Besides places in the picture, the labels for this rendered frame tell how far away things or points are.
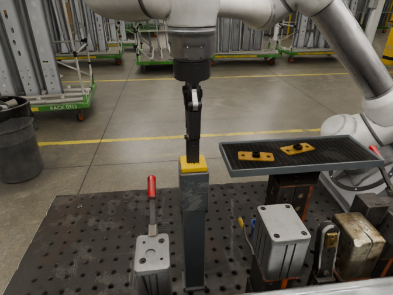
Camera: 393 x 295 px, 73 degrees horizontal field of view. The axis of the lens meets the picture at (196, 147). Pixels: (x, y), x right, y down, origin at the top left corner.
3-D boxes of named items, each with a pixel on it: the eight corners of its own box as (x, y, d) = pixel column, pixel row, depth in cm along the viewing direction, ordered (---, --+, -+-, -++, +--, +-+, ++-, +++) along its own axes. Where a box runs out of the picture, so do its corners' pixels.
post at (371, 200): (326, 311, 77) (369, 206, 57) (316, 295, 81) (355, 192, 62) (341, 309, 77) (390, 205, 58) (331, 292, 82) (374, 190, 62)
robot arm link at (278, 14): (231, 7, 88) (265, -26, 81) (246, 12, 104) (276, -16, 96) (254, 40, 89) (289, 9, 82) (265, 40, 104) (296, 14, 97)
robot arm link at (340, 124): (333, 151, 125) (307, 122, 116) (373, 131, 115) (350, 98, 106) (342, 176, 113) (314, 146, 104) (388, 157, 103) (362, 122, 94)
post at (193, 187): (183, 292, 82) (178, 176, 60) (181, 270, 88) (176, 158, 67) (207, 290, 83) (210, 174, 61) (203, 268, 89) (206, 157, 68)
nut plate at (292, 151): (288, 155, 64) (289, 151, 64) (278, 148, 67) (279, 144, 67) (316, 150, 67) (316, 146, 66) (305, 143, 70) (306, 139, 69)
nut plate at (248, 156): (238, 160, 63) (238, 155, 62) (237, 152, 66) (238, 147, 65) (274, 161, 62) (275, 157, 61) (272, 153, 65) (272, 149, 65)
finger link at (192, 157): (199, 134, 60) (199, 136, 59) (199, 160, 63) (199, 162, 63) (185, 135, 60) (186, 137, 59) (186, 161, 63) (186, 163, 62)
